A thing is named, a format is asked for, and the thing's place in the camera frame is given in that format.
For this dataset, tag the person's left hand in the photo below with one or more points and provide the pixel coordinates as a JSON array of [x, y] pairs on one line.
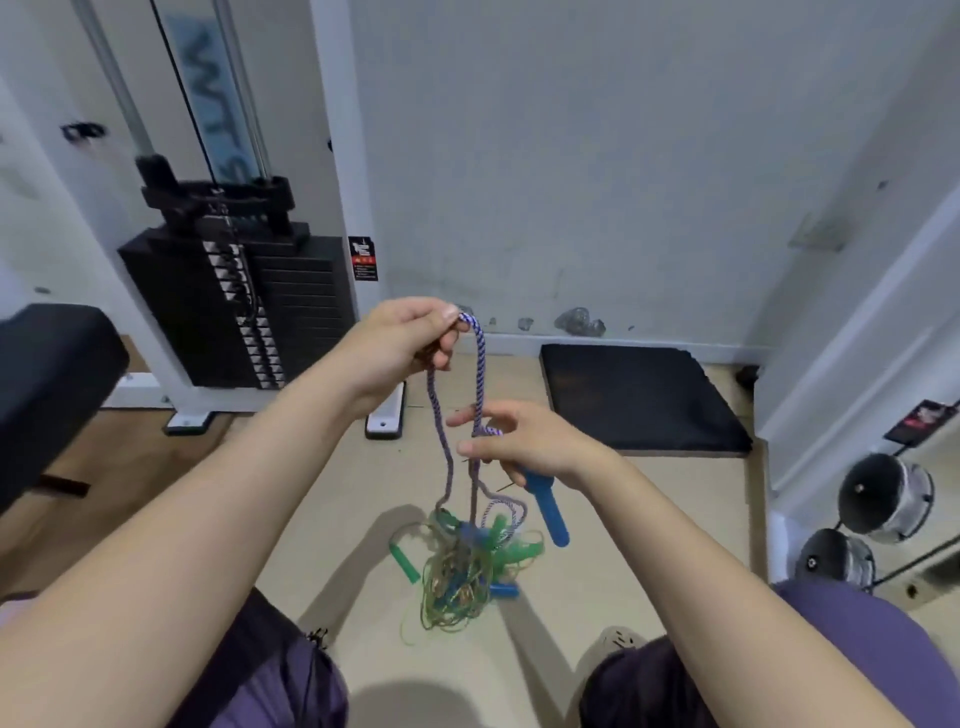
[[390, 345]]

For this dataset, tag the person's right hand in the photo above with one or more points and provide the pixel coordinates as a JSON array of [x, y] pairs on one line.
[[536, 442]]

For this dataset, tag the person's left thumb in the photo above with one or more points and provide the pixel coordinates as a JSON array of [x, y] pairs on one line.
[[435, 309]]

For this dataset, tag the person's right thumb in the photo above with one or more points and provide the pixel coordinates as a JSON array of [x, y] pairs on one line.
[[474, 448]]

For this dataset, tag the person's right forearm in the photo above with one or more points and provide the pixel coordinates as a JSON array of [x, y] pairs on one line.
[[720, 592]]

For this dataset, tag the person's left forearm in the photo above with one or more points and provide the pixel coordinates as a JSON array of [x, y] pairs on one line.
[[187, 540]]

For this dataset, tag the black red warning sticker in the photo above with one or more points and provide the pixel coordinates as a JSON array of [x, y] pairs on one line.
[[363, 259]]

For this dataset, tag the black weight stack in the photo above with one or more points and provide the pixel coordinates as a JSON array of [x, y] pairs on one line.
[[300, 307]]

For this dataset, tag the black rubber floor mat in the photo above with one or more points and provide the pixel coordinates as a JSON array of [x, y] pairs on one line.
[[637, 397]]

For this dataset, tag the grey shoe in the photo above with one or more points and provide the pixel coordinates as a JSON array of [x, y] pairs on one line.
[[619, 641]]

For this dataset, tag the chrome guide rod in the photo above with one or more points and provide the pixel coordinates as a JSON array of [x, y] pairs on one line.
[[244, 90]]

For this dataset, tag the chrome dumbbell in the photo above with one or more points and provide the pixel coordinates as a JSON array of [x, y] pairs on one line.
[[885, 495], [836, 561]]

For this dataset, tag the black padded bench seat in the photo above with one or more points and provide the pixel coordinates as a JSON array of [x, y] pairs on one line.
[[52, 375]]

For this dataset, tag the person's right leg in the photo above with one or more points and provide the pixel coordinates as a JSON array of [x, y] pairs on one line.
[[847, 645]]

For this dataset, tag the black red hanging tag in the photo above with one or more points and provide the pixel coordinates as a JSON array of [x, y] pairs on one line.
[[921, 422]]

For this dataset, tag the white machine frame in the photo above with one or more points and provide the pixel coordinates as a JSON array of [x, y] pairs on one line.
[[337, 112]]

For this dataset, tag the black wall hook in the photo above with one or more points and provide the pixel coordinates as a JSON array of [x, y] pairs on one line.
[[82, 132]]

